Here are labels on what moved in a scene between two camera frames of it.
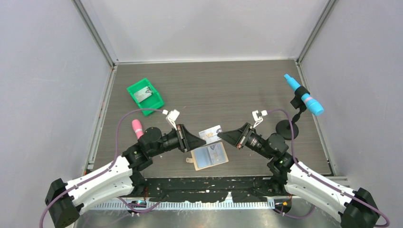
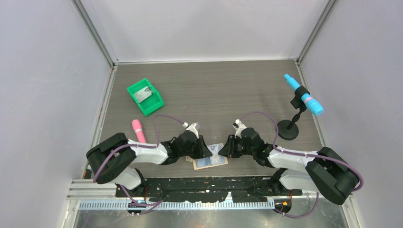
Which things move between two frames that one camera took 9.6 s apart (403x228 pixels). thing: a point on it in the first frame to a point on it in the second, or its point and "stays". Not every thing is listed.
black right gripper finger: [235, 137] to [227, 150]
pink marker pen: [138, 127] stays
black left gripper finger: [190, 140] to [204, 152]
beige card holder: [208, 156] stays
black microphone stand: [283, 128] stays
